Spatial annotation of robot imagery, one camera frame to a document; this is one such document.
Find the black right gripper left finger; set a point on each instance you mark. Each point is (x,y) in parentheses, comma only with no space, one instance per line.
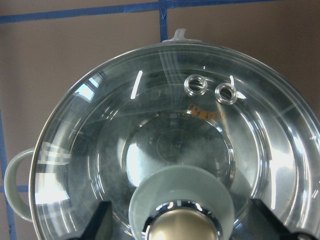
(100,225)

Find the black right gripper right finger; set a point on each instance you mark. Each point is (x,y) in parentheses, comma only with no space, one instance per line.
(270,225)

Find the clear glass pot lid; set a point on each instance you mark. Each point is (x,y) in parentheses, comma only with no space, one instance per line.
(175,125)

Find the white electric cooking pot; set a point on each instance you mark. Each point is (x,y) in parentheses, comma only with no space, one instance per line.
(15,185)

